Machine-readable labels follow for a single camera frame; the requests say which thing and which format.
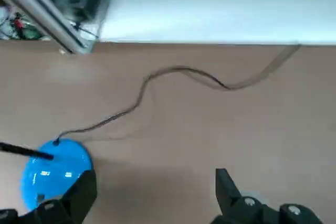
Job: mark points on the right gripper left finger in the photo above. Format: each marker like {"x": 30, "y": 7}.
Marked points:
{"x": 78, "y": 195}

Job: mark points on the aluminium frame post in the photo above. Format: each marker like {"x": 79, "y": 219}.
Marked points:
{"x": 39, "y": 6}

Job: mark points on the white side desk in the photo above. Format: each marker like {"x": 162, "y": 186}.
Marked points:
{"x": 210, "y": 11}

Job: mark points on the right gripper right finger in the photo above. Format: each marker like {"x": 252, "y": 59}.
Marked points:
{"x": 231, "y": 200}

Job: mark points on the blue desk lamp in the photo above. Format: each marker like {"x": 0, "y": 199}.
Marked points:
{"x": 52, "y": 176}

